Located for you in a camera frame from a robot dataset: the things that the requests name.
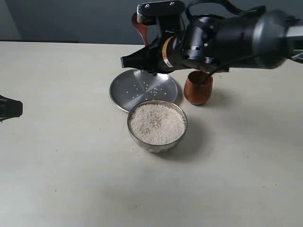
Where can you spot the brown wooden cup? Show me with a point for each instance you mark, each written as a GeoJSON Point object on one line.
{"type": "Point", "coordinates": [198, 87]}

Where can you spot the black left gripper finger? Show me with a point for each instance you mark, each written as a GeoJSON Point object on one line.
{"type": "Point", "coordinates": [10, 108]}

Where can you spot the dark red wooden spoon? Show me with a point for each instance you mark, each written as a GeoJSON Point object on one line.
{"type": "Point", "coordinates": [140, 28]}

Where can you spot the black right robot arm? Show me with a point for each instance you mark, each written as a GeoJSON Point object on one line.
{"type": "Point", "coordinates": [253, 38]}

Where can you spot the steel bowl of rice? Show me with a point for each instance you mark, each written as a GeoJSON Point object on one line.
{"type": "Point", "coordinates": [157, 125]}

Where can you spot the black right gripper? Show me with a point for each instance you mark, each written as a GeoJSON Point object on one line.
{"type": "Point", "coordinates": [175, 49]}

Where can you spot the round steel plate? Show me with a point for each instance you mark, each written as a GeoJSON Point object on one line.
{"type": "Point", "coordinates": [132, 87]}

